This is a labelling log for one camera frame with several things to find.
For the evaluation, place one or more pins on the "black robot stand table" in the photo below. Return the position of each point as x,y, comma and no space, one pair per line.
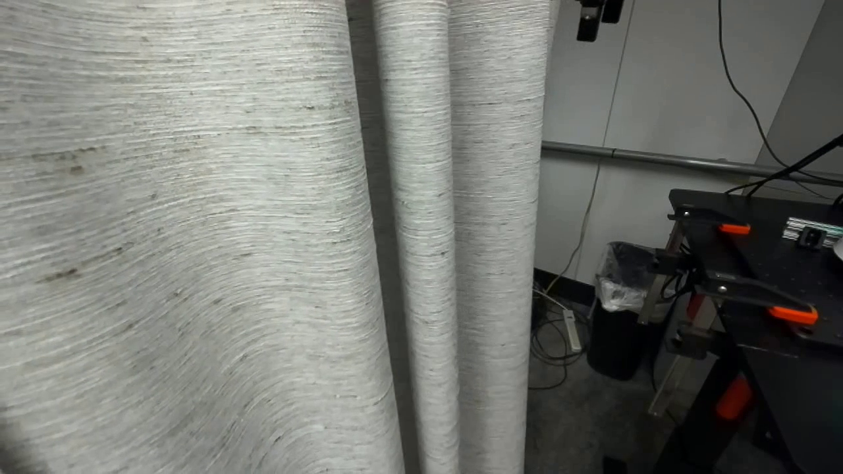
790,386

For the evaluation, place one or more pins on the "white power strip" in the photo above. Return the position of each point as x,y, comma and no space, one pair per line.
573,331

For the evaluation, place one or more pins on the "clear plastic bin liner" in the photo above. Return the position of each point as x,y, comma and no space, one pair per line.
626,281

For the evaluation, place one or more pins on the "black slanted rod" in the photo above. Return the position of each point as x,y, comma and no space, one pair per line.
794,168

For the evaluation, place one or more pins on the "white teal device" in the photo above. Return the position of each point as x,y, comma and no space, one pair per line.
813,232

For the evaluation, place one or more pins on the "black trash bin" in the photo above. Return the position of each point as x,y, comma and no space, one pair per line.
615,344

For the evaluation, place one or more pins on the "grey woven curtain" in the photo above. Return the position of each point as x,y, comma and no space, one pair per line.
219,247

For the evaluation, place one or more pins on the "grey metal wall rail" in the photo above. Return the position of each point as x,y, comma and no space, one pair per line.
667,160

